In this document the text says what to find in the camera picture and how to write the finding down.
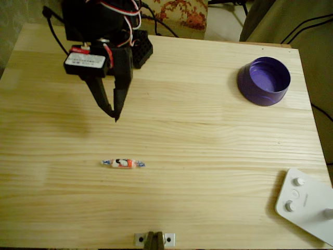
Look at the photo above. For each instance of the candy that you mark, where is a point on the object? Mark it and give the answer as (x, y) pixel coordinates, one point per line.
(122, 163)

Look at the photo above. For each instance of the white lamp base with knobs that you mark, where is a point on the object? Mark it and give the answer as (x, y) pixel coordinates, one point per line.
(307, 203)

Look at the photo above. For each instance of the dark clamp post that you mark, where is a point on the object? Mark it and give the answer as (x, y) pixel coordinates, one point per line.
(154, 240)

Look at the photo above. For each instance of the purple plastic bowl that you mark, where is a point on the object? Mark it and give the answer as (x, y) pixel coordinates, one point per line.
(249, 91)

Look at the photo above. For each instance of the silver metal bracket plate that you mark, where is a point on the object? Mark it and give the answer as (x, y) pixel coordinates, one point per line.
(169, 239)

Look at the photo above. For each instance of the floral upholstered sofa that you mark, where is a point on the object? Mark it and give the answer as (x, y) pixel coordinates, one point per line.
(187, 15)

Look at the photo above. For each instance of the black stand legs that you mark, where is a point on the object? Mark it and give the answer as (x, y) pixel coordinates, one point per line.
(244, 9)

